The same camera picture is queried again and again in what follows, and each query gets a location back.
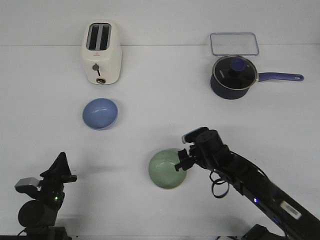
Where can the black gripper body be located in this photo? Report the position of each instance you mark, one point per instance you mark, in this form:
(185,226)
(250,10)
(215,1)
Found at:
(52,189)
(209,150)

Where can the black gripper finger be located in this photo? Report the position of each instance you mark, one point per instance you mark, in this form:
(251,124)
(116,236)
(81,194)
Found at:
(59,169)
(185,161)

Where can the green bowl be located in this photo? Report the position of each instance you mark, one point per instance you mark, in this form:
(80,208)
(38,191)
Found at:
(162,172)

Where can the blue bowl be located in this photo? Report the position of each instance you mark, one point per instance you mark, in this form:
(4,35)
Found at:
(100,114)

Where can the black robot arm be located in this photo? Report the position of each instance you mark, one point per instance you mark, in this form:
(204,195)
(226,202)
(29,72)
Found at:
(250,181)
(38,216)

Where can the dark blue saucepan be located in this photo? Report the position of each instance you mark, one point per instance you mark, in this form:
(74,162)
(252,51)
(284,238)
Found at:
(235,88)

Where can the glass pot lid blue knob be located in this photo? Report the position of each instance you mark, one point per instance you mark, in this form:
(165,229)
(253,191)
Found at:
(234,66)

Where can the clear plastic container lid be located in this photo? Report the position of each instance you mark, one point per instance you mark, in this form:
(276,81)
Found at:
(233,43)

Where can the white two-slot toaster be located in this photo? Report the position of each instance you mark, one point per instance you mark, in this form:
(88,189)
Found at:
(101,52)

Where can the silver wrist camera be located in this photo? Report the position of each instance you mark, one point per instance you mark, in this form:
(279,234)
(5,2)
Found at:
(191,136)
(28,184)

